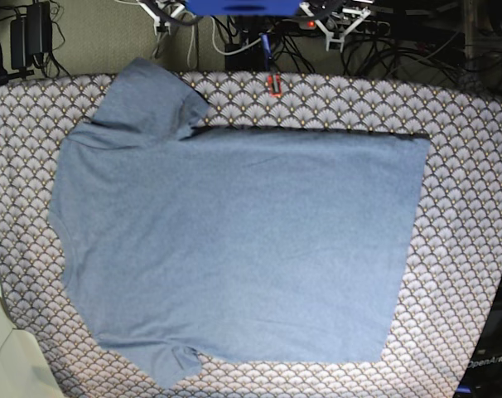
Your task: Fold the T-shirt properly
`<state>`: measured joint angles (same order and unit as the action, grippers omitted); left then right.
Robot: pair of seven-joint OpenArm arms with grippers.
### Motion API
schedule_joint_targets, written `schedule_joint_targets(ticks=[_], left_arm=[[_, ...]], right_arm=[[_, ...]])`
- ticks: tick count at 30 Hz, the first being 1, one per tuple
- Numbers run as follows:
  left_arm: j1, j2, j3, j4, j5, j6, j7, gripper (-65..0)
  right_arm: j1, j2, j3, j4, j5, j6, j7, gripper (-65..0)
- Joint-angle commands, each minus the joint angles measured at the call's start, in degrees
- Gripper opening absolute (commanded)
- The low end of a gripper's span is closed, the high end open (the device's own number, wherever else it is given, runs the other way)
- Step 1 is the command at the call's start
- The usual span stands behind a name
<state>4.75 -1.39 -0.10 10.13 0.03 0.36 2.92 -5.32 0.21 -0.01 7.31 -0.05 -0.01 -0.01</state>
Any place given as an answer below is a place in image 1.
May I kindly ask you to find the black OpenArm base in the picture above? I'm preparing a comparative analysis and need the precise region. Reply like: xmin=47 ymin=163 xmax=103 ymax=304
xmin=454 ymin=278 xmax=502 ymax=397

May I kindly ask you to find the fan-patterned table cloth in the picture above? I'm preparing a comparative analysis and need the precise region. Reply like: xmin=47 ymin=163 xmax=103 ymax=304
xmin=0 ymin=72 xmax=502 ymax=397

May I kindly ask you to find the blue T-shirt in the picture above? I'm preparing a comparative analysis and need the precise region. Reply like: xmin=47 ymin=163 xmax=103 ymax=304
xmin=48 ymin=59 xmax=430 ymax=386

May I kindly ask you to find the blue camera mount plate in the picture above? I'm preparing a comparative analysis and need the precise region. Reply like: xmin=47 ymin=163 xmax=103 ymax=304
xmin=186 ymin=0 xmax=300 ymax=17

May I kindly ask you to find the black power adapter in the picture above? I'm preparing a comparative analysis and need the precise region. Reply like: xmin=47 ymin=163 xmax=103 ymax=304
xmin=10 ymin=1 xmax=52 ymax=70

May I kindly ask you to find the black box under table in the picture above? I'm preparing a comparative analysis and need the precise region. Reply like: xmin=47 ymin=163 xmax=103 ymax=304
xmin=224 ymin=42 xmax=266 ymax=72

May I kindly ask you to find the black power strip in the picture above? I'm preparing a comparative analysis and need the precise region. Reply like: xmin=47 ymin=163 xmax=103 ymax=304
xmin=298 ymin=17 xmax=391 ymax=36

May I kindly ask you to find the beige plastic bin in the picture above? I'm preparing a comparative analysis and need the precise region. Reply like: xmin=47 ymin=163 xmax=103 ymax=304
xmin=0 ymin=297 xmax=63 ymax=397

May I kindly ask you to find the white cable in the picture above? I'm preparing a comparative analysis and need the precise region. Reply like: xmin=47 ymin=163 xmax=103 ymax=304
xmin=186 ymin=11 xmax=263 ymax=67

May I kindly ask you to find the red and black clip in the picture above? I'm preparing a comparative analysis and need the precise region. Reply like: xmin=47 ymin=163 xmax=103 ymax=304
xmin=267 ymin=74 xmax=282 ymax=98

